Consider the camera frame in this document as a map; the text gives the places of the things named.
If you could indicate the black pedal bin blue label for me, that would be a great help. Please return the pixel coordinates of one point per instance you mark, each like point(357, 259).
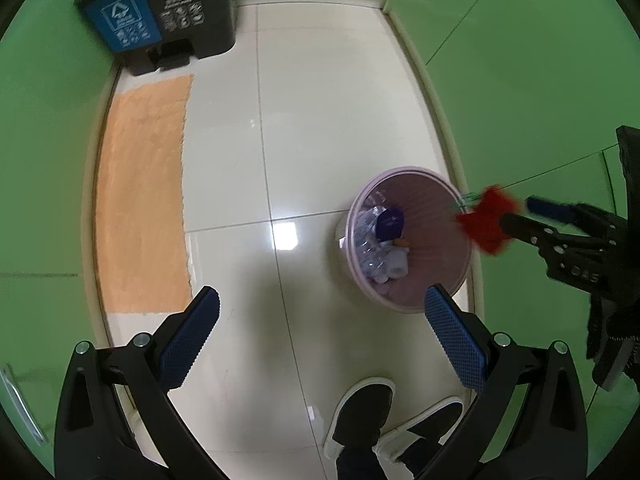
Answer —
point(190, 15)

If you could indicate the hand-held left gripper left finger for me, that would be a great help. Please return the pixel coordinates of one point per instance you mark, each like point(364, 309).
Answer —
point(192, 340)

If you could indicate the orange floor mat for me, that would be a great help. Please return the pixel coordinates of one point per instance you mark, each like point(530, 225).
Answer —
point(142, 195)

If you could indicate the person's leg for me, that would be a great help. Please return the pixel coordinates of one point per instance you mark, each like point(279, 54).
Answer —
point(357, 462)
point(420, 457)

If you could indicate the person's left leg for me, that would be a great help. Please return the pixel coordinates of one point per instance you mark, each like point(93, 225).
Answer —
point(357, 462)

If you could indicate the printed clear plastic bag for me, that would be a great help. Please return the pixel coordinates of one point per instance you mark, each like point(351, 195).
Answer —
point(367, 227)

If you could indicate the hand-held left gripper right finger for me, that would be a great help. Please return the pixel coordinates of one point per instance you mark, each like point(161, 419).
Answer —
point(455, 340)

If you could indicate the green cabinet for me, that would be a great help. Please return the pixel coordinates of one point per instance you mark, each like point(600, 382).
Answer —
point(45, 160)
point(525, 85)

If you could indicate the person's right leg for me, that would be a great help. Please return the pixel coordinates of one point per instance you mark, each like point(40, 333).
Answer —
point(420, 457)

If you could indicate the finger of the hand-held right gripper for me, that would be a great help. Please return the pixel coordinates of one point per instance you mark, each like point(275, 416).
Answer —
point(547, 208)
point(527, 230)

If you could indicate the pink trash bin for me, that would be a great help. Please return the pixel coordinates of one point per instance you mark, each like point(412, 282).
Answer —
point(435, 270)

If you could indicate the person's left shoe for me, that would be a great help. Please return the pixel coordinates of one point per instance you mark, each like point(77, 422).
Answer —
point(362, 417)

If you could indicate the red cloth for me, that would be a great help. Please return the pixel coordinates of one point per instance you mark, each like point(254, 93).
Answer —
point(487, 220)

